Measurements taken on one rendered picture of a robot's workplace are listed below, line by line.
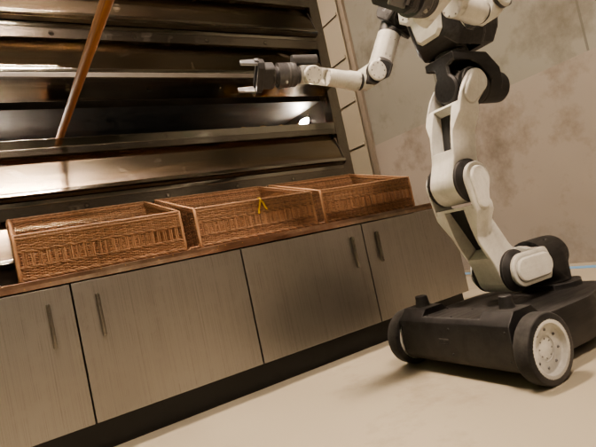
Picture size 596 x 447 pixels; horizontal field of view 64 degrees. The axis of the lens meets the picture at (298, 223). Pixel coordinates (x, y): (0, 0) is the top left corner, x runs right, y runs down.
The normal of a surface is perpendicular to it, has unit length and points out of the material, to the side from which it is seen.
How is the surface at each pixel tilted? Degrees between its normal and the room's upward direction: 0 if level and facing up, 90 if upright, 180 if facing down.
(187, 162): 70
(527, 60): 90
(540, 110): 90
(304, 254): 90
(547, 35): 90
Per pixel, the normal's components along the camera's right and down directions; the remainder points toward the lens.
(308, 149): 0.40, -0.47
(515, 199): -0.85, 0.16
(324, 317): 0.51, -0.14
